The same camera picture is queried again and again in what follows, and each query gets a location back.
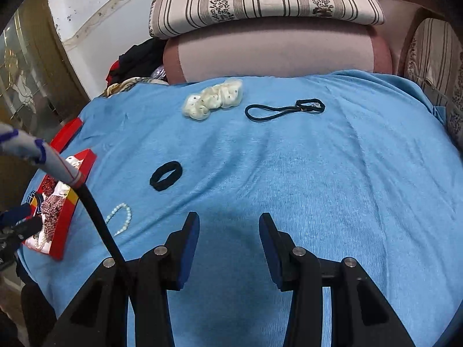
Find red white checkered scrunchie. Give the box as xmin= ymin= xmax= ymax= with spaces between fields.
xmin=41 ymin=195 xmax=66 ymax=242

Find white pearl bracelet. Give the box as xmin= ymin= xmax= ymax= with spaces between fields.
xmin=104 ymin=202 xmax=133 ymax=237

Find black thick hair tie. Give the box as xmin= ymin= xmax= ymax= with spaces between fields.
xmin=149 ymin=160 xmax=184 ymax=192

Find red white-dotted scrunchie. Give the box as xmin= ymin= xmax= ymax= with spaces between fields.
xmin=38 ymin=175 xmax=58 ymax=197

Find white black-dotted scrunchie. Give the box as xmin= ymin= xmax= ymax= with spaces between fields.
xmin=51 ymin=155 xmax=83 ymax=198

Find red jewelry box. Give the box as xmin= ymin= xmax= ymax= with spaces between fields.
xmin=22 ymin=148 xmax=98 ymax=261

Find red box lid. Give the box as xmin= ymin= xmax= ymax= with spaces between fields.
xmin=49 ymin=117 xmax=83 ymax=153

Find wooden glass door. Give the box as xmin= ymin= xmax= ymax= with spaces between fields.
xmin=0 ymin=0 xmax=91 ymax=210

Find blue towel bed cover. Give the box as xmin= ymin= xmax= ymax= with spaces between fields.
xmin=65 ymin=71 xmax=462 ymax=346

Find beige patterned cloth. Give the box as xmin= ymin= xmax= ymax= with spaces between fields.
xmin=100 ymin=77 xmax=169 ymax=98

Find dark clothes pile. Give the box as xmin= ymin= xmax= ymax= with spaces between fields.
xmin=106 ymin=38 xmax=167 ymax=86

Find cream dotted scrunchie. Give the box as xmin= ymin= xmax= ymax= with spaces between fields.
xmin=181 ymin=79 xmax=243 ymax=121

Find striped floral pillow right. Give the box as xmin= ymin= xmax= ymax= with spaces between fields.
xmin=404 ymin=18 xmax=462 ymax=149

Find striped floral pillow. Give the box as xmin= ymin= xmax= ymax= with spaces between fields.
xmin=404 ymin=18 xmax=462 ymax=149
xmin=148 ymin=0 xmax=385 ymax=39

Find pink mauve cushion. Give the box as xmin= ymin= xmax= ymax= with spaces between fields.
xmin=163 ymin=17 xmax=393 ymax=85

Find striped floral pillow centre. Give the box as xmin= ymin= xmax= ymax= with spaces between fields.
xmin=148 ymin=0 xmax=385 ymax=39

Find thin black hair tie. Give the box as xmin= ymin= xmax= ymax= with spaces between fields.
xmin=244 ymin=98 xmax=327 ymax=123

